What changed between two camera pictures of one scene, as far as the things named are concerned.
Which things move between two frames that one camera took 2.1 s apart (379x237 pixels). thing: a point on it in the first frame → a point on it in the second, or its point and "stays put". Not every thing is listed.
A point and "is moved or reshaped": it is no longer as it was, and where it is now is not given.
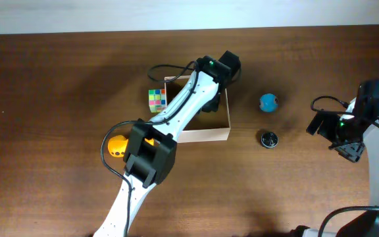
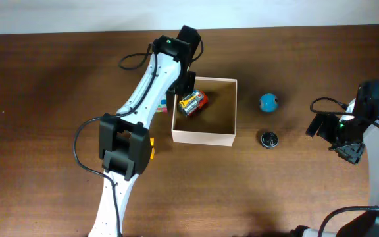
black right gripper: [352, 152] stays put
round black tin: [269, 139] stays put
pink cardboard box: [212, 125] is moved or reshaped
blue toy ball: [268, 103] stays put
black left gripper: [214, 110] → [178, 93]
